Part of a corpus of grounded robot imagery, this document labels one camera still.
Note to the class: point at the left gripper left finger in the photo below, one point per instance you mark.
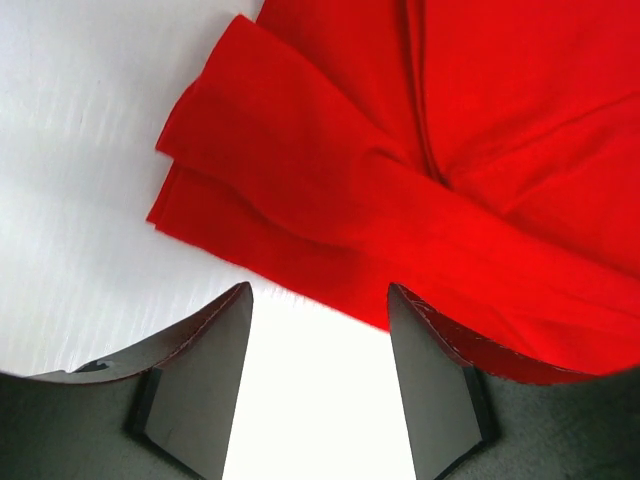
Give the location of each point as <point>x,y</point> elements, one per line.
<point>162,408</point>

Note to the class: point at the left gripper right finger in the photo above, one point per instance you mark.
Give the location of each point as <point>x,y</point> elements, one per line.
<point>476,410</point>

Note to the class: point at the red t-shirt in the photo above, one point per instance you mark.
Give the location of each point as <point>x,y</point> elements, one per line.
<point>483,154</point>

